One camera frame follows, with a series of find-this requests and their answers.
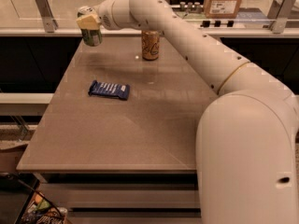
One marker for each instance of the snack bag box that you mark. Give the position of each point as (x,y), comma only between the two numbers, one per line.
(38,210)

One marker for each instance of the blue snack bar wrapper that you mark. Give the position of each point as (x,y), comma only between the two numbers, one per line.
(110,90)

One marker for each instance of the cardboard box with label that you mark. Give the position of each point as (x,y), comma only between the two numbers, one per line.
(221,9)

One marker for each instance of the table drawer base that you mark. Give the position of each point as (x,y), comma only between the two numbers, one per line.
(125,198)

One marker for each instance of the orange soda can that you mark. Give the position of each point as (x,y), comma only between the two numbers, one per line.
(150,45)

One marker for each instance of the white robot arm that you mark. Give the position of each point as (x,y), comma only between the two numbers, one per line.
(245,142)

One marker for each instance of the metal bracket post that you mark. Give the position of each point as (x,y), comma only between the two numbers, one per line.
(49,23)
(279,24)

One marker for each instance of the right metal bracket post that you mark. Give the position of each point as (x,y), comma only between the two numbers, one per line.
(279,24)

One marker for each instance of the green soda can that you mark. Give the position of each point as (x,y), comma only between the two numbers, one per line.
(91,38)

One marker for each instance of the left metal bracket post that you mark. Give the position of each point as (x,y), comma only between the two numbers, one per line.
(49,23)

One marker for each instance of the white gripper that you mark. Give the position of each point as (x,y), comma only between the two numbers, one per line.
(105,15)

